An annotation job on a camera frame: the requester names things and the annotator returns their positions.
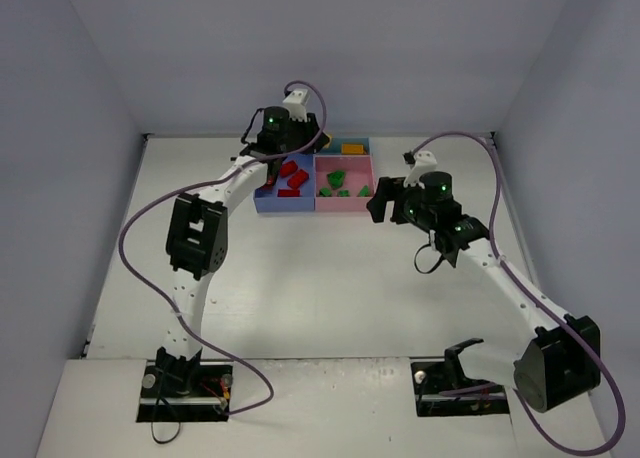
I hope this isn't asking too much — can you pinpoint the red long lego brick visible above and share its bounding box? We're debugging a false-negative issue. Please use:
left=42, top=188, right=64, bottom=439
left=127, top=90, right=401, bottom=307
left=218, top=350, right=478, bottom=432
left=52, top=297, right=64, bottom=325
left=287, top=169, right=310, bottom=189

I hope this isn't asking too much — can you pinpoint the green curved lego brick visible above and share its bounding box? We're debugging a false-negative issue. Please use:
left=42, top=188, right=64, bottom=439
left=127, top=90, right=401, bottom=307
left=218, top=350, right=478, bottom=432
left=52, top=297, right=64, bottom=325
left=327, top=170, right=346, bottom=190

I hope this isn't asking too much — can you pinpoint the red half round lego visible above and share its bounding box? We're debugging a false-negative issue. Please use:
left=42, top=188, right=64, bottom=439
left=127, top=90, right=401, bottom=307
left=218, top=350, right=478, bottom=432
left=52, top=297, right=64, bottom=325
left=277, top=189, right=301, bottom=198

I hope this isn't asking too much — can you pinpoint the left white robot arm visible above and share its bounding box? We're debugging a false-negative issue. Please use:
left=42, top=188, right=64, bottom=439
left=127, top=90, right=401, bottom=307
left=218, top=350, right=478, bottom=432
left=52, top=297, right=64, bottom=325
left=155, top=103, right=327, bottom=385

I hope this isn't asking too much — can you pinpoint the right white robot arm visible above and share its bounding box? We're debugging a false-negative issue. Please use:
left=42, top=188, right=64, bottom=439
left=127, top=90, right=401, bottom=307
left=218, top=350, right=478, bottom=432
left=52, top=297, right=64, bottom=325
left=366, top=171, right=601, bottom=413

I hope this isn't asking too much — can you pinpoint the pink container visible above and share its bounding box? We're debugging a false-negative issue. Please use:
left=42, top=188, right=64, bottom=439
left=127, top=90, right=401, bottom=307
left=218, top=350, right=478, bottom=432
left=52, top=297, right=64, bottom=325
left=314, top=155, right=375, bottom=213

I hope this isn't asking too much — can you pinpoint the teal container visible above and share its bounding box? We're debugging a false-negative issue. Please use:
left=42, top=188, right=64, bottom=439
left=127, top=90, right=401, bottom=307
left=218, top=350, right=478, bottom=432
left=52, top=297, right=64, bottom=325
left=318, top=137, right=371, bottom=156

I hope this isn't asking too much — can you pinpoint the large blue container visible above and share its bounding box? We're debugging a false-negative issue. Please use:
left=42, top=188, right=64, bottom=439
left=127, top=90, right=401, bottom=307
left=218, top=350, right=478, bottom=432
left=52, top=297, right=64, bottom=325
left=253, top=154, right=315, bottom=213

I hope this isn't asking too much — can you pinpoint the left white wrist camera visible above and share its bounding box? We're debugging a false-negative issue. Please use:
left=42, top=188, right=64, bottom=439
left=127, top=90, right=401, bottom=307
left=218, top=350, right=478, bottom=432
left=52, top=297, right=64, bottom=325
left=282, top=88, right=310, bottom=122

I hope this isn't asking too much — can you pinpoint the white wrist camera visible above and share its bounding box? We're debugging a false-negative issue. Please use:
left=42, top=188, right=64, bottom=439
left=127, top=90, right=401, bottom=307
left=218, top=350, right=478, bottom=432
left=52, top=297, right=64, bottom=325
left=282, top=88, right=310, bottom=122
left=403, top=151, right=437, bottom=188

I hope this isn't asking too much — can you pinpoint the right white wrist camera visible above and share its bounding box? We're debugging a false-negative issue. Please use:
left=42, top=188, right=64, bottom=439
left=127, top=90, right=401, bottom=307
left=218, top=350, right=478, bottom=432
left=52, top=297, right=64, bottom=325
left=403, top=151, right=437, bottom=188

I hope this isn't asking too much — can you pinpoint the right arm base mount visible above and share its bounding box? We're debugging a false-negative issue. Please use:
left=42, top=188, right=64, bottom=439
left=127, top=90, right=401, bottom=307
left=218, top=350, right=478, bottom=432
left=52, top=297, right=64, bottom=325
left=410, top=359, right=510, bottom=418

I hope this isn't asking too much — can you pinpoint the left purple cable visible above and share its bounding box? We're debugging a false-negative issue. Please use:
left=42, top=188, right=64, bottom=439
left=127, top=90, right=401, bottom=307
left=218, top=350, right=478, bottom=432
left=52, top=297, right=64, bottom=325
left=118, top=81, right=329, bottom=417

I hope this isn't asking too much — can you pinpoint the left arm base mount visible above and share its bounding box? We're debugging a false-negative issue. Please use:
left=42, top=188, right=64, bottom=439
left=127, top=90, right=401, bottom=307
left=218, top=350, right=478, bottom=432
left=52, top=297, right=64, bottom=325
left=136, top=361, right=233, bottom=423

